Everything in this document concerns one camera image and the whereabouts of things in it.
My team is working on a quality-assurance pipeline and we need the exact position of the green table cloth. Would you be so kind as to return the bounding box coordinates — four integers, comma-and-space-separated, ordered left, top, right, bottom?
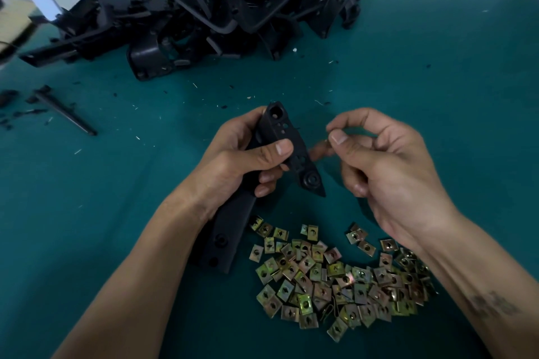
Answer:
0, 0, 539, 359

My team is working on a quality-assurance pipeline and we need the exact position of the brown cardboard piece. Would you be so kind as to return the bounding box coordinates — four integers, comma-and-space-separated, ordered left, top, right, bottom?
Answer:
0, 0, 36, 46

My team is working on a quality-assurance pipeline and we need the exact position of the person's right hand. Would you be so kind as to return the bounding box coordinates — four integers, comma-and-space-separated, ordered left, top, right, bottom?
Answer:
310, 108, 460, 246

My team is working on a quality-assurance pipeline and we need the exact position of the person's left hand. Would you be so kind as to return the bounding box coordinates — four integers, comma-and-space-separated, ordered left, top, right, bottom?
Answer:
181, 106, 294, 221

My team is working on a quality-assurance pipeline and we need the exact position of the thin black plastic strip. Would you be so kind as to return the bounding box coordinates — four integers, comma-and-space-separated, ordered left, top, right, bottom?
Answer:
32, 85, 98, 136

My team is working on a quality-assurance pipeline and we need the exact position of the person's right forearm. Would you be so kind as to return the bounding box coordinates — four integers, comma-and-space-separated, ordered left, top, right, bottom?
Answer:
396, 211, 539, 359

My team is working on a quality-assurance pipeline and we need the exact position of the black plastic bracket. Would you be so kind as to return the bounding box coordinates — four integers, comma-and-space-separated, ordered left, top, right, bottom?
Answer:
198, 102, 327, 274

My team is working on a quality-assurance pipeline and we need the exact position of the person's left forearm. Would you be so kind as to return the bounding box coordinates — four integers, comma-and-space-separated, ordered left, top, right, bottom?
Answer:
52, 190, 216, 359

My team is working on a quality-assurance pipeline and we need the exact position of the pile of black plastic brackets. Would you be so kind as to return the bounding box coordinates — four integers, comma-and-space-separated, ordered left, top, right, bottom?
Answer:
19, 0, 366, 80

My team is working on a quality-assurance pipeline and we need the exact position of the pile of brass clip nuts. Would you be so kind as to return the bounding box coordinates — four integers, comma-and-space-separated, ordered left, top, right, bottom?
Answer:
248, 218, 439, 343

